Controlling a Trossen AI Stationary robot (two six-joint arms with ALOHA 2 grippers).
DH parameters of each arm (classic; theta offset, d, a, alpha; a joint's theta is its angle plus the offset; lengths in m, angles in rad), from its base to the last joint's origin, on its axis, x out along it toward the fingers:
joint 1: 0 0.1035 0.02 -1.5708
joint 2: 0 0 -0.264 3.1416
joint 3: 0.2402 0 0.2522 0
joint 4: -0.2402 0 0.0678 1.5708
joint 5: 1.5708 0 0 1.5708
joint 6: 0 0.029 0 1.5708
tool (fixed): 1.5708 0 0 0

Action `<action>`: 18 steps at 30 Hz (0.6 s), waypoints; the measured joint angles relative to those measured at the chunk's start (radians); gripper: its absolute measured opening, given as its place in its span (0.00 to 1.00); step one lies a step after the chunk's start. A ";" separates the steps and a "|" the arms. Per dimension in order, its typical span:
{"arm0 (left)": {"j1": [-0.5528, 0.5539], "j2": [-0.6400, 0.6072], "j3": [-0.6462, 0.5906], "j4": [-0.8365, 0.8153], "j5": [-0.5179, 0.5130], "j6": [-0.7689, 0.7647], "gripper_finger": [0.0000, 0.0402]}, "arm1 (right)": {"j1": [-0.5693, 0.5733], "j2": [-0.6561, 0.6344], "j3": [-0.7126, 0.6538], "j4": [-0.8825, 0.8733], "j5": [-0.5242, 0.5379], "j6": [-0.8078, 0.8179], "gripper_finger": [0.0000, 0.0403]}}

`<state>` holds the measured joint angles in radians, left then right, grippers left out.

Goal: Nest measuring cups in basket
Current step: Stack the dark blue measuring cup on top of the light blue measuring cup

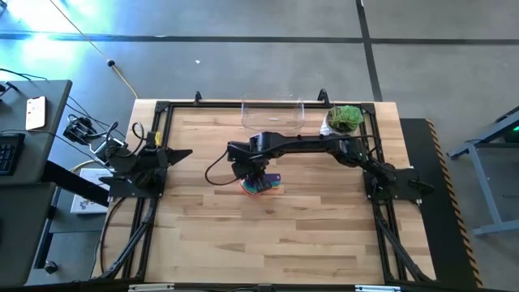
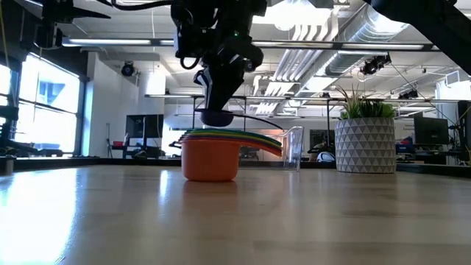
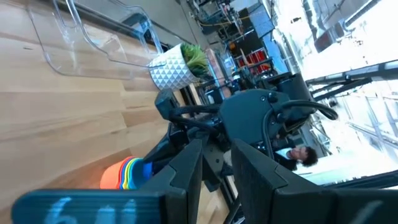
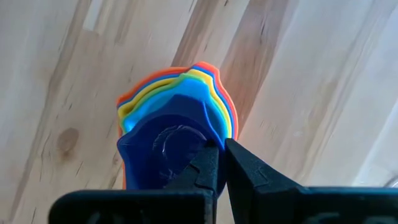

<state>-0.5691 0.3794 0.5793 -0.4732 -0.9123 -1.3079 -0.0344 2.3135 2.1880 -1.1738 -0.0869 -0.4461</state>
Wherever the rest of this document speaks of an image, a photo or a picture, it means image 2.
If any silver ventilation duct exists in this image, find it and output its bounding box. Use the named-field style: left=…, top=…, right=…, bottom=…
left=325, top=3, right=409, bottom=77

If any green measuring cup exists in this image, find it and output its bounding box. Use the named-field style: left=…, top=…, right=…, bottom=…
left=185, top=130, right=283, bottom=145

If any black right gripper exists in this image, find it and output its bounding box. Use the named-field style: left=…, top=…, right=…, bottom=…
left=171, top=0, right=268, bottom=111

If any black computer monitor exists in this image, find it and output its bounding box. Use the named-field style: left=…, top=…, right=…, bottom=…
left=143, top=113, right=165, bottom=139
left=125, top=114, right=145, bottom=139
left=414, top=116, right=450, bottom=146

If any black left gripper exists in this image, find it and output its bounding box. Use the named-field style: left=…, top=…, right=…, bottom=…
left=40, top=0, right=112, bottom=24

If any black beam with light strips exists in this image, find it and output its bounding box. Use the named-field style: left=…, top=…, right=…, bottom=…
left=60, top=35, right=439, bottom=52

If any clear plastic basket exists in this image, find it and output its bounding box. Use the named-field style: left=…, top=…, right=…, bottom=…
left=238, top=126, right=305, bottom=172

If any succulent in white geometric pot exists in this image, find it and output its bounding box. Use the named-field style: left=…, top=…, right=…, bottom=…
left=334, top=85, right=397, bottom=174

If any orange measuring cup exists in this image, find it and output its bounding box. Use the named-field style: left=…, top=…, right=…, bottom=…
left=180, top=136, right=283, bottom=183

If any black background rig frame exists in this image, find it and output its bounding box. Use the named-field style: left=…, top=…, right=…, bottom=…
left=145, top=93, right=349, bottom=155

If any large window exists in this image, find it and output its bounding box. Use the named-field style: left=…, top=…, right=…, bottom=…
left=0, top=54, right=80, bottom=152

